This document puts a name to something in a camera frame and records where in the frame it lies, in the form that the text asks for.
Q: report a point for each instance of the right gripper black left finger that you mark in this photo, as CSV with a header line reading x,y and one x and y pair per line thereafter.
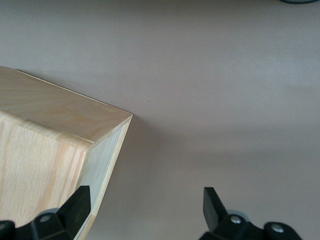
x,y
75,210

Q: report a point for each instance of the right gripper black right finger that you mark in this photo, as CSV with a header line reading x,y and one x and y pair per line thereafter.
x,y
215,212

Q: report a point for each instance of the wooden cabinet door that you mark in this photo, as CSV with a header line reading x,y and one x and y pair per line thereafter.
x,y
42,150

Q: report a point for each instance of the dark round object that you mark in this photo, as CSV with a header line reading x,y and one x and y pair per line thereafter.
x,y
300,1

